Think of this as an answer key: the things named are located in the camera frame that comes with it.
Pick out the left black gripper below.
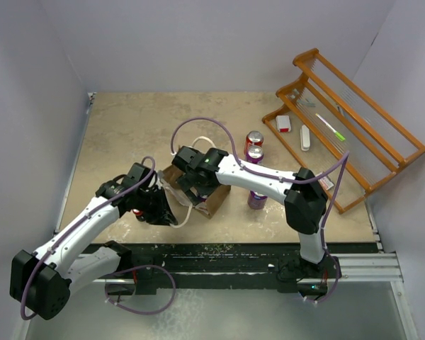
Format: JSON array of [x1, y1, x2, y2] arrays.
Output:
[[135, 186, 177, 225]]

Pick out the patterned canvas tote bag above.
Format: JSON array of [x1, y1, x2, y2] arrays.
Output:
[[158, 136, 231, 228]]

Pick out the purple Fanta can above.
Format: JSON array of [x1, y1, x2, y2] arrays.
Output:
[[245, 145, 264, 164]]

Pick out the red cola can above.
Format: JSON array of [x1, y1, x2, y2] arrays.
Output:
[[244, 130, 264, 152]]

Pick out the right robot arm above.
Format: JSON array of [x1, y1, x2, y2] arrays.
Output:
[[171, 146, 328, 277]]

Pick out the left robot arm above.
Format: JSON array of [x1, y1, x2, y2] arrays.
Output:
[[10, 163, 178, 320]]

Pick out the small dark red-capped bottle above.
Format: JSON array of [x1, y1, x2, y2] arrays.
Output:
[[132, 209, 145, 222]]

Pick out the white red small box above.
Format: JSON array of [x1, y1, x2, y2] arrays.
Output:
[[276, 115, 292, 132]]

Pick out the white oblong case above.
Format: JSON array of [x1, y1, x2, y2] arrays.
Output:
[[300, 125, 311, 152]]

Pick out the red white flat packet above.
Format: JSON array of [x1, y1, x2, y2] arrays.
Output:
[[319, 176, 335, 191]]

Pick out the green tipped white pen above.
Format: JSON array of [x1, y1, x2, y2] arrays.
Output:
[[315, 113, 346, 142]]

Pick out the wooden tiered rack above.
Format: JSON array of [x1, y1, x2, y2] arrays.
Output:
[[262, 48, 425, 214]]

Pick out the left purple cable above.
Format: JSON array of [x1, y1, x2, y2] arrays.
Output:
[[20, 156, 157, 322]]

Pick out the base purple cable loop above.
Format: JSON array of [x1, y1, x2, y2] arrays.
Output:
[[104, 264, 177, 315]]

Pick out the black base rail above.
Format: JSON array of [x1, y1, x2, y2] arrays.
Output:
[[81, 242, 379, 297]]

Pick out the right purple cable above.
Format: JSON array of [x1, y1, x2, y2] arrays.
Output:
[[170, 118, 351, 305]]

